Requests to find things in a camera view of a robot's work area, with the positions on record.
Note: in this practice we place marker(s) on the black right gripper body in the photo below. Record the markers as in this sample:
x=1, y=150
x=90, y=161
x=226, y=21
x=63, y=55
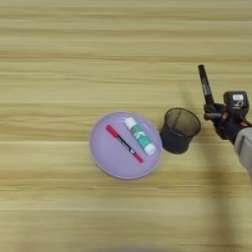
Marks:
x=229, y=126

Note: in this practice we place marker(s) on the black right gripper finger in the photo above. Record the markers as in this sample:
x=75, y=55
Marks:
x=215, y=108
x=212, y=116

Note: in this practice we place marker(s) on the black marker pen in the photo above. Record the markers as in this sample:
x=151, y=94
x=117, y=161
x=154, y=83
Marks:
x=206, y=83

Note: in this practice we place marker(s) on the black mesh pen cup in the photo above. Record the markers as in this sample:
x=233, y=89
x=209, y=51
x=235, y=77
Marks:
x=175, y=139

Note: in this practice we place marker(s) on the white green glue stick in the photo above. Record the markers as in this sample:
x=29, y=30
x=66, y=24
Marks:
x=141, y=136

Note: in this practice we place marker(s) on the red marker pen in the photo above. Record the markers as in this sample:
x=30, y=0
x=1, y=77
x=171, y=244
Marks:
x=122, y=141

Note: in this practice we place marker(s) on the round purple plate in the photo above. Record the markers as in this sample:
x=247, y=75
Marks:
x=110, y=157

